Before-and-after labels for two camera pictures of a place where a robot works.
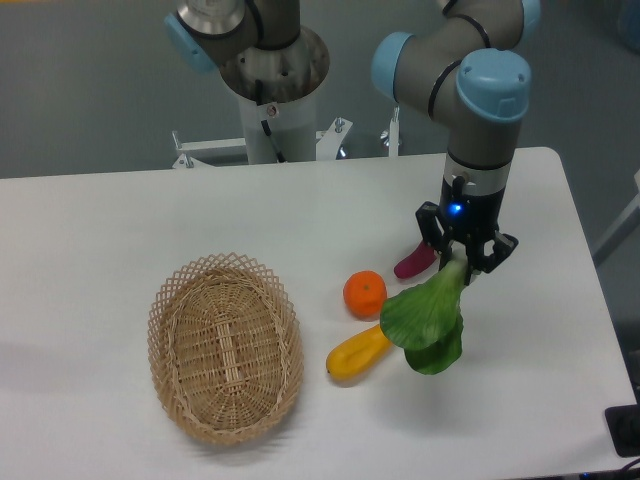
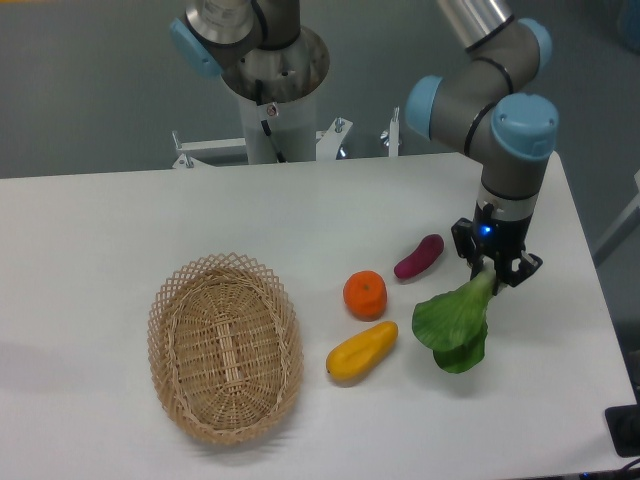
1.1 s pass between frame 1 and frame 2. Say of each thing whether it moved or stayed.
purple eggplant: stayed
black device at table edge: stayed
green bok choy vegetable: moved
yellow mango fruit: stayed
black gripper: moved
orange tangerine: stayed
